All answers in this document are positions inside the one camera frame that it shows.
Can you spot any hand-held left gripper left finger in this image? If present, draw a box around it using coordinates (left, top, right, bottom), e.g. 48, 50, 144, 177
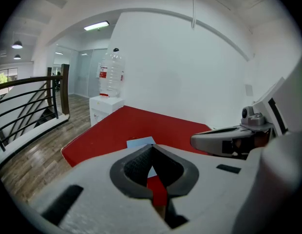
28, 143, 173, 234

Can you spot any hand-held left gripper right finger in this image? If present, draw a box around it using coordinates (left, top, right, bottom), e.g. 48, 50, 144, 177
151, 143, 264, 234

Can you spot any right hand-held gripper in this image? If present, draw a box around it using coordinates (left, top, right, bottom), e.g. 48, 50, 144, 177
189, 76, 292, 160

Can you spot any white notebook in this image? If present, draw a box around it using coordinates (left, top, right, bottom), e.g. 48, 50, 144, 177
126, 136, 158, 179

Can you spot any person's right hand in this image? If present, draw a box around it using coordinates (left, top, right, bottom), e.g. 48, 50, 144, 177
231, 130, 271, 154

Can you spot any red tablecloth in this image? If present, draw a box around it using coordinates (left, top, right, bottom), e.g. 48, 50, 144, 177
60, 105, 213, 207

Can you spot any white water dispenser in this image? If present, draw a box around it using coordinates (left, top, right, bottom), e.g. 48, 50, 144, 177
89, 95, 125, 128

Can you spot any clear water dispenser bottle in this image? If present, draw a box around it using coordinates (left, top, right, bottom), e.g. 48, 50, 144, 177
96, 47, 126, 98

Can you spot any glass office partition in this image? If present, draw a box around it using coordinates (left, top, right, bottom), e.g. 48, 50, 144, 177
75, 48, 109, 98

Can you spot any black metal stair railing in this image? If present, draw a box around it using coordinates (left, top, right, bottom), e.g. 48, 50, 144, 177
0, 63, 71, 153

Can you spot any window with green trees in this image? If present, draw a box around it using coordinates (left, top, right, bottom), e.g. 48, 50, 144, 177
0, 67, 19, 99

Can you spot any fluorescent ceiling light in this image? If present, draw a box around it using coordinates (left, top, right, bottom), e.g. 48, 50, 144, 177
83, 20, 111, 32

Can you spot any silver fisheye camera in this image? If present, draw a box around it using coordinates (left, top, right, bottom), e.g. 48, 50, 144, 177
240, 106, 274, 133

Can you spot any grey wall pipe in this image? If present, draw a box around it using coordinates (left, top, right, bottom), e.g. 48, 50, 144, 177
45, 7, 251, 62

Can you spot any brown wooden railing post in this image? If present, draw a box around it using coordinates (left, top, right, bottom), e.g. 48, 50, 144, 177
46, 67, 54, 107
60, 63, 71, 116

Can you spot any white wall cable duct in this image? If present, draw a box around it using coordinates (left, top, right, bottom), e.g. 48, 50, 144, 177
190, 0, 198, 30

